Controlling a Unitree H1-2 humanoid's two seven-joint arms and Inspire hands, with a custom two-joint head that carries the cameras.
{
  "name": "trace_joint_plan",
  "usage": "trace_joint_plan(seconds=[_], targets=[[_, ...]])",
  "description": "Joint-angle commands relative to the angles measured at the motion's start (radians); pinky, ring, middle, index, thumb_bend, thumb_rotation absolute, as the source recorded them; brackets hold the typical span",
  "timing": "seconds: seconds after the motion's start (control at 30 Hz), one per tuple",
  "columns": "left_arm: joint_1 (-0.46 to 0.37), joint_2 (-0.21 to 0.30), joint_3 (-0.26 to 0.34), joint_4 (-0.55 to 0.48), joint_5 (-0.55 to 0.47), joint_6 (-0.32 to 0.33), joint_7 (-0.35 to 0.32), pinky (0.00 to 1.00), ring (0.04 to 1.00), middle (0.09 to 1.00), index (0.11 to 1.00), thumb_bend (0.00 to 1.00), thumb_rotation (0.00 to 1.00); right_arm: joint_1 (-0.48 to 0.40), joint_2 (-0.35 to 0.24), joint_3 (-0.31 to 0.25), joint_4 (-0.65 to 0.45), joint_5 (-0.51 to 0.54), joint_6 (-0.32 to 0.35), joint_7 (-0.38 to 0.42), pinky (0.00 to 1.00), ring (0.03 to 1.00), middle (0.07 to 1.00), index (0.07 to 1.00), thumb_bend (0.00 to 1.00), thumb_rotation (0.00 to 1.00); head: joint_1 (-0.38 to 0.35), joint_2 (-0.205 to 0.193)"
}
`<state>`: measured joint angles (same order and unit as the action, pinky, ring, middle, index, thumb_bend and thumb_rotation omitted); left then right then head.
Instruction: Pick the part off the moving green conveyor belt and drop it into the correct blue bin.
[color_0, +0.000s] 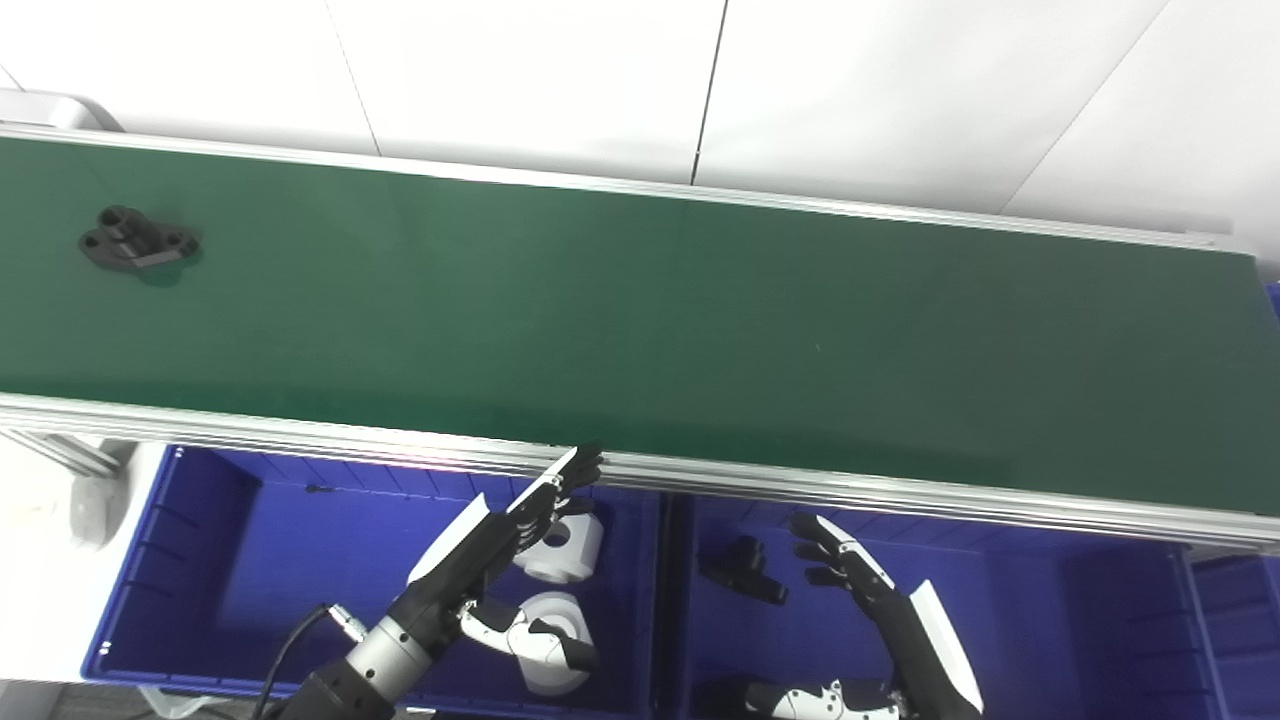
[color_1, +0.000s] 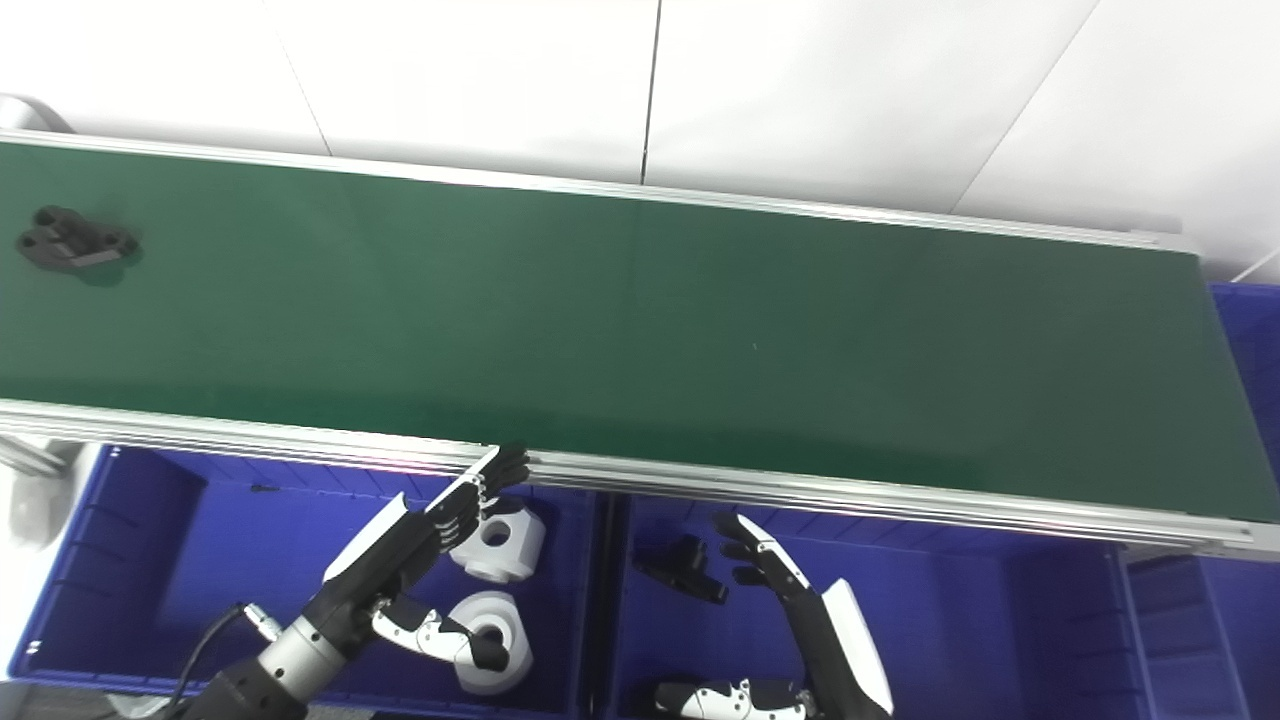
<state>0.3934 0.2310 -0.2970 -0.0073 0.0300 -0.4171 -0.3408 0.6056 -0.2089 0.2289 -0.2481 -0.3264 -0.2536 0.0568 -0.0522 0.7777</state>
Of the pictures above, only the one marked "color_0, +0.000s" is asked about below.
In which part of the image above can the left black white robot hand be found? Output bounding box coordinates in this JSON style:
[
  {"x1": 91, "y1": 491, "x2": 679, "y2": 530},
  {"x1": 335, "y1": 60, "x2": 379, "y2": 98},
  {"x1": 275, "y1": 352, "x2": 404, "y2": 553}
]
[{"x1": 395, "y1": 446, "x2": 604, "y2": 673}]

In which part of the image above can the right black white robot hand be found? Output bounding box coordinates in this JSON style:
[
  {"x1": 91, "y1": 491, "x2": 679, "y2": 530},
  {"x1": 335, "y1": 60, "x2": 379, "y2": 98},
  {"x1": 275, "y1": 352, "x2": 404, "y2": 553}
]
[{"x1": 742, "y1": 512, "x2": 986, "y2": 720}]

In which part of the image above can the black flange part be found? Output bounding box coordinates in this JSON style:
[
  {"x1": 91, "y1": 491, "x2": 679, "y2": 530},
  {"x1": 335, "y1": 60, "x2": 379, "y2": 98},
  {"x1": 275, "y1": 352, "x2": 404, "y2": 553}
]
[
  {"x1": 698, "y1": 536, "x2": 789, "y2": 606},
  {"x1": 78, "y1": 205, "x2": 201, "y2": 271}
]

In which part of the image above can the white cylindrical plastic part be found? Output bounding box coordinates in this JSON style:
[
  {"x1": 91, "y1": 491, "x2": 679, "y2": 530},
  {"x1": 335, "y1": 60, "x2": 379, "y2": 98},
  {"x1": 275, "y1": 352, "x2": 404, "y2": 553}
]
[
  {"x1": 68, "y1": 478, "x2": 126, "y2": 549},
  {"x1": 512, "y1": 510, "x2": 606, "y2": 584},
  {"x1": 490, "y1": 592, "x2": 596, "y2": 698}
]

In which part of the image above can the green conveyor belt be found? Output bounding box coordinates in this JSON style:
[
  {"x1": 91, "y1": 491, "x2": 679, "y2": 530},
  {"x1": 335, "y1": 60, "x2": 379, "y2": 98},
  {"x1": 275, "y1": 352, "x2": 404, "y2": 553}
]
[{"x1": 0, "y1": 137, "x2": 1280, "y2": 518}]

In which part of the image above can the aluminium conveyor leg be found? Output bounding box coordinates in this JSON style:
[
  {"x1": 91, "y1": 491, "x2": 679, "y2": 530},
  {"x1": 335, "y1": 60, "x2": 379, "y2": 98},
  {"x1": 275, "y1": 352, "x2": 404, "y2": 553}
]
[{"x1": 0, "y1": 425, "x2": 136, "y2": 479}]

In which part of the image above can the grey conveyor end cap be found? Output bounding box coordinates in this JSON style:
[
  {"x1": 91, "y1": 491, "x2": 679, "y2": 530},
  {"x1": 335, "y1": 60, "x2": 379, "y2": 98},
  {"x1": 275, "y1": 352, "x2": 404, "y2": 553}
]
[{"x1": 0, "y1": 88, "x2": 126, "y2": 133}]

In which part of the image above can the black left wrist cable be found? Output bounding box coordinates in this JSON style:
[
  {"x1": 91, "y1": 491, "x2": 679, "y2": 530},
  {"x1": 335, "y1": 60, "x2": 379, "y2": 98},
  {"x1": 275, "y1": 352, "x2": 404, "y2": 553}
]
[{"x1": 250, "y1": 603, "x2": 369, "y2": 720}]

